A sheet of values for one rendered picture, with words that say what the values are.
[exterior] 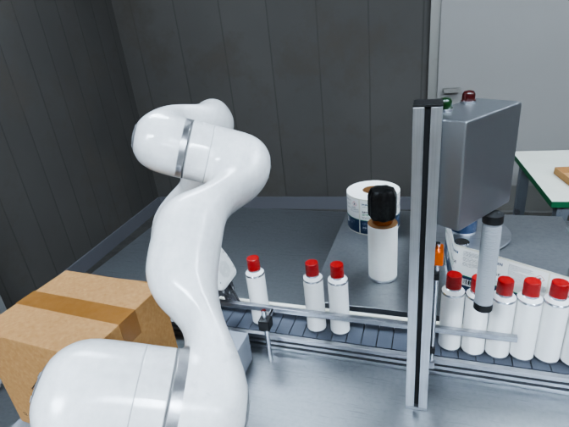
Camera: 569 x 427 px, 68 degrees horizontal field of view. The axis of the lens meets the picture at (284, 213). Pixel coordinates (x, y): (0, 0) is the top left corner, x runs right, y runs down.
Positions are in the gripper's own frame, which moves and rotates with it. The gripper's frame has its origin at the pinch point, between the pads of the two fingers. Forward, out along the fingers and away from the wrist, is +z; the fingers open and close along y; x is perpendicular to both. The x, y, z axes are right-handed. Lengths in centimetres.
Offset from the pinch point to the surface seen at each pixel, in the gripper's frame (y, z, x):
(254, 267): -1.4, -8.2, -12.7
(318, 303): -1.8, 6.1, -25.4
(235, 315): 0.5, 6.0, 2.3
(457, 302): -2, 13, -58
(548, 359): -2, 32, -72
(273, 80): 264, -51, 64
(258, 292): -2.1, -1.1, -10.6
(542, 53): 274, 14, -128
